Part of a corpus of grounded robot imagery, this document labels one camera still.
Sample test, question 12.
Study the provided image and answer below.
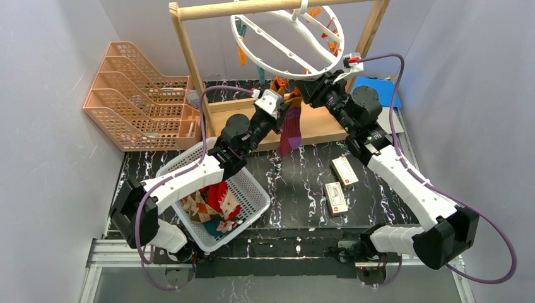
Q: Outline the purple sock with yellow cuff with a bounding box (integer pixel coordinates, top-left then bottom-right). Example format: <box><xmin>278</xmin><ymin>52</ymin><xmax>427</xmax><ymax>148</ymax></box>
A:
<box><xmin>270</xmin><ymin>77</ymin><xmax>287</xmax><ymax>97</ymax></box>

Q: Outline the beige animal face sock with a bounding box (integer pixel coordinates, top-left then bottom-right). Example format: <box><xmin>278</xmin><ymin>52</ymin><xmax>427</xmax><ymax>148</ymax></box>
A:
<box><xmin>220</xmin><ymin>191</ymin><xmax>241</xmax><ymax>220</ymax></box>

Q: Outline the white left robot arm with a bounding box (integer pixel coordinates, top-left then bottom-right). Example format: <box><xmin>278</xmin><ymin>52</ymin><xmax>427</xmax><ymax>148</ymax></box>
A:
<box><xmin>111</xmin><ymin>99</ymin><xmax>290</xmax><ymax>253</ymax></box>

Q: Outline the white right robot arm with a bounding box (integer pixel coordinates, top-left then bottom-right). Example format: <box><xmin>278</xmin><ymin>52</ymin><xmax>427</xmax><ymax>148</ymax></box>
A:
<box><xmin>295</xmin><ymin>72</ymin><xmax>479</xmax><ymax>270</ymax></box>

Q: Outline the wooden hanger rack stand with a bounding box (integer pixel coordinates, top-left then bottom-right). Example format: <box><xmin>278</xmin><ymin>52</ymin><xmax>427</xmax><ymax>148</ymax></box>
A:
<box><xmin>168</xmin><ymin>1</ymin><xmax>390</xmax><ymax>145</ymax></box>

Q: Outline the white round clip hanger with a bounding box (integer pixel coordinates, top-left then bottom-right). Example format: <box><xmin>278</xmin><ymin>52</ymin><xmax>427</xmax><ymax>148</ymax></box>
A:
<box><xmin>230</xmin><ymin>1</ymin><xmax>346</xmax><ymax>80</ymax></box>

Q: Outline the orange front-centre clothes peg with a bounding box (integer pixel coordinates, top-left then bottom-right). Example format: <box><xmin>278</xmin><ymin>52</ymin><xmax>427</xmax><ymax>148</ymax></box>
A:
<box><xmin>273</xmin><ymin>76</ymin><xmax>288</xmax><ymax>90</ymax></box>

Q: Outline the blue folder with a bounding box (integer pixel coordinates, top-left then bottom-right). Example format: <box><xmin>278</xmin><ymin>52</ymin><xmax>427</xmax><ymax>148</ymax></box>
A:
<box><xmin>350</xmin><ymin>77</ymin><xmax>395</xmax><ymax>107</ymax></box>

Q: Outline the teal front clothes peg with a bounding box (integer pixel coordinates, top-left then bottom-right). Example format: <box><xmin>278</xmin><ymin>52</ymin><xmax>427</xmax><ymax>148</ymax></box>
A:
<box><xmin>257</xmin><ymin>66</ymin><xmax>266</xmax><ymax>85</ymax></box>

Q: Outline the white paper sheet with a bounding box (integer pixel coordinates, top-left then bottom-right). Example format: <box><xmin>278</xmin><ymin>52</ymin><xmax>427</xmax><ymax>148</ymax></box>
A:
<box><xmin>377</xmin><ymin>107</ymin><xmax>404</xmax><ymax>134</ymax></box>

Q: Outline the white plastic laundry basket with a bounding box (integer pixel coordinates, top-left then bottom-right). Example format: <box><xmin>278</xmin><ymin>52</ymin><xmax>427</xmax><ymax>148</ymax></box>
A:
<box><xmin>156</xmin><ymin>142</ymin><xmax>271</xmax><ymax>253</ymax></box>

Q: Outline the white card box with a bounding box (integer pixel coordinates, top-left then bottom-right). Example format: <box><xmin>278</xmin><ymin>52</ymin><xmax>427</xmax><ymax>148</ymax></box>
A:
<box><xmin>331</xmin><ymin>156</ymin><xmax>359</xmax><ymax>189</ymax></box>

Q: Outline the orange front-left clothes peg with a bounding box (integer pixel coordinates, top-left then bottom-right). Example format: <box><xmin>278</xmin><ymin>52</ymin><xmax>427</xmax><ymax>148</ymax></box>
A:
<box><xmin>237</xmin><ymin>45</ymin><xmax>247</xmax><ymax>66</ymax></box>

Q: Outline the red white striped sock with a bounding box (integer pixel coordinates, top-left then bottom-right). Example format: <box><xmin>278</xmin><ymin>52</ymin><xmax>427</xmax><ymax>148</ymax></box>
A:
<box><xmin>199</xmin><ymin>181</ymin><xmax>228</xmax><ymax>212</ymax></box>

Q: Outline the small white printed box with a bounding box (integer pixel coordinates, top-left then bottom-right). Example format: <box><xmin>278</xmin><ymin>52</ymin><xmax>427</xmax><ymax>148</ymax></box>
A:
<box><xmin>324</xmin><ymin>182</ymin><xmax>348</xmax><ymax>217</ymax></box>

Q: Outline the argyle brown sock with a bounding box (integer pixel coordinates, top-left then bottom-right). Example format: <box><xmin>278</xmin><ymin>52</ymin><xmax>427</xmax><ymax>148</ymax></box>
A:
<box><xmin>180</xmin><ymin>191</ymin><xmax>222</xmax><ymax>224</ymax></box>

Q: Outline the dark green sock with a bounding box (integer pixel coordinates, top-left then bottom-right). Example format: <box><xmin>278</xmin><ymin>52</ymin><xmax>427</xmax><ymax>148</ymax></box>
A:
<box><xmin>203</xmin><ymin>218</ymin><xmax>243</xmax><ymax>237</ymax></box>

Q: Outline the peach plastic file organizer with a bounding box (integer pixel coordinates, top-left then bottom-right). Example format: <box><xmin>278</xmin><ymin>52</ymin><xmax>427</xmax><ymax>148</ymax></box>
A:
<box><xmin>83</xmin><ymin>42</ymin><xmax>201</xmax><ymax>152</ymax></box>

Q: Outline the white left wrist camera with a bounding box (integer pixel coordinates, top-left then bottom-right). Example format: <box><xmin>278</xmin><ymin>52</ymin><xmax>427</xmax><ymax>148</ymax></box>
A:
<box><xmin>252</xmin><ymin>88</ymin><xmax>284</xmax><ymax>119</ymax></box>

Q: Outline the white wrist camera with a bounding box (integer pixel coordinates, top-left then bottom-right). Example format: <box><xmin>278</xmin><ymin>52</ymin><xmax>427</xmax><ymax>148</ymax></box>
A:
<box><xmin>333</xmin><ymin>52</ymin><xmax>364</xmax><ymax>83</ymax></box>
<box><xmin>252</xmin><ymin>88</ymin><xmax>284</xmax><ymax>119</ymax></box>

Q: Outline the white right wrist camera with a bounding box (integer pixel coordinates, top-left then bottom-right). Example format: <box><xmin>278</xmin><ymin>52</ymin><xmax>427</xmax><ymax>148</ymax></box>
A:
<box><xmin>333</xmin><ymin>52</ymin><xmax>364</xmax><ymax>83</ymax></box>

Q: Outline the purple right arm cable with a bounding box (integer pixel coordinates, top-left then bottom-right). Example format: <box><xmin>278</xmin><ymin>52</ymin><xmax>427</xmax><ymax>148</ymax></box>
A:
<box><xmin>357</xmin><ymin>53</ymin><xmax>518</xmax><ymax>285</ymax></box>

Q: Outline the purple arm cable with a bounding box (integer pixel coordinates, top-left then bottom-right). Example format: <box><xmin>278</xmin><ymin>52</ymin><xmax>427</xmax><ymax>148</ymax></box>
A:
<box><xmin>357</xmin><ymin>53</ymin><xmax>518</xmax><ymax>285</ymax></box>
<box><xmin>133</xmin><ymin>85</ymin><xmax>256</xmax><ymax>292</ymax></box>

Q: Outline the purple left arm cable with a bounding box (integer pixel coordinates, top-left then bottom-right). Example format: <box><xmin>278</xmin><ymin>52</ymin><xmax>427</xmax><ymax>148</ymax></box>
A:
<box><xmin>133</xmin><ymin>85</ymin><xmax>256</xmax><ymax>292</ymax></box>

